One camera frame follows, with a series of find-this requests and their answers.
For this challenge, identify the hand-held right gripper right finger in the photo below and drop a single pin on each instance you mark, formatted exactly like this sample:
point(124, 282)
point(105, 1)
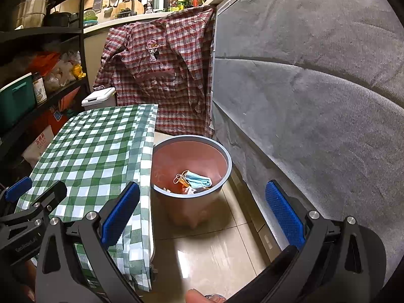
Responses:
point(284, 214)

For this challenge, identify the black pot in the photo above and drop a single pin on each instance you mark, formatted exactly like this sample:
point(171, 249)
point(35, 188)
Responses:
point(58, 19)

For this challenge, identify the white plastic bags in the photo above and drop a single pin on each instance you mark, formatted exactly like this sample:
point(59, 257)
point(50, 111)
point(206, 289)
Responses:
point(60, 72)

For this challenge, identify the orange printed bag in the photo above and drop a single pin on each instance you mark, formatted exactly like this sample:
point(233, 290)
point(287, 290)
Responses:
point(53, 113)

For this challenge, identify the orange plastic bag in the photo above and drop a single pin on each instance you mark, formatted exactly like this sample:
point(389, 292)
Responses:
point(182, 191)

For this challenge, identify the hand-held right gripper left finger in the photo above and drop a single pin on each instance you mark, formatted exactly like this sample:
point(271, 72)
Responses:
point(121, 214)

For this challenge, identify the blue face mask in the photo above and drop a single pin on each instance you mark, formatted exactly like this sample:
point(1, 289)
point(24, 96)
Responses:
point(197, 180)

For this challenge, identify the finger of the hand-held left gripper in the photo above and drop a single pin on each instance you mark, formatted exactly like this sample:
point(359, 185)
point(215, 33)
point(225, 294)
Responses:
point(47, 195)
point(19, 189)

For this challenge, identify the person's bare foot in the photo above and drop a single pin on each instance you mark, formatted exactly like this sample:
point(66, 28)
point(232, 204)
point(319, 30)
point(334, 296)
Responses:
point(197, 296)

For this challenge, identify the white lidded bin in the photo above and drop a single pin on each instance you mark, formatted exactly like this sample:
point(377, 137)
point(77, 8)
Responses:
point(97, 97)

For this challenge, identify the steel pots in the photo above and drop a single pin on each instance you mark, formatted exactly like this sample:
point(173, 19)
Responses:
point(33, 4)

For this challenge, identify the spice jar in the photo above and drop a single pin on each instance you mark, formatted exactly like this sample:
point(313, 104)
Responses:
point(39, 88)

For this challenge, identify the green white checked tablecloth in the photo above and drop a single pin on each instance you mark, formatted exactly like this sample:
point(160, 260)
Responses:
point(94, 151)

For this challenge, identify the teal storage box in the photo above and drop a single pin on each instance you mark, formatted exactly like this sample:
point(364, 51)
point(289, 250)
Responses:
point(15, 101)

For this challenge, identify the yellow bag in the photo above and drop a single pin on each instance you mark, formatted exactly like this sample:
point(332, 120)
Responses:
point(78, 71)

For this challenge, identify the red plaid shirt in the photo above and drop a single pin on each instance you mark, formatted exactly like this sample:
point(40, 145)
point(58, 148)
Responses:
point(157, 69)

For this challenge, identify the black shelf rack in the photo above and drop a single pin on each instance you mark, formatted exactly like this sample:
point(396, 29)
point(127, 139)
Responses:
point(47, 30)

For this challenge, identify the green dishes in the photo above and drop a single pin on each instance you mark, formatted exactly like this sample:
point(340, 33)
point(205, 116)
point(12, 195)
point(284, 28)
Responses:
point(90, 17)

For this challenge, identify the metal grater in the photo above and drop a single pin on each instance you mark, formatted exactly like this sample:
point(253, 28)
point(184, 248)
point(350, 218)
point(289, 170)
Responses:
point(99, 1)

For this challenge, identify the kitchen faucet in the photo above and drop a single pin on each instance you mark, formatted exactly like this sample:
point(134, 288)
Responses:
point(126, 1)

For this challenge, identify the grey fabric cover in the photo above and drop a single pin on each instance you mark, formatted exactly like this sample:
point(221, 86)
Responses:
point(299, 85)

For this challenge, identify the pink trash bin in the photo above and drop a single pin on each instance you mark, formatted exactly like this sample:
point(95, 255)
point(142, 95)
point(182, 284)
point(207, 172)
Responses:
point(189, 161)

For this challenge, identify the white sack with red print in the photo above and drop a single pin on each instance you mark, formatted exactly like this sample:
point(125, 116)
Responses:
point(38, 145)

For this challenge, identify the orange bag on shelf rack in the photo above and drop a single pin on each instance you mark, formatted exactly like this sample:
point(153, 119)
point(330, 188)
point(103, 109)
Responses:
point(44, 63)

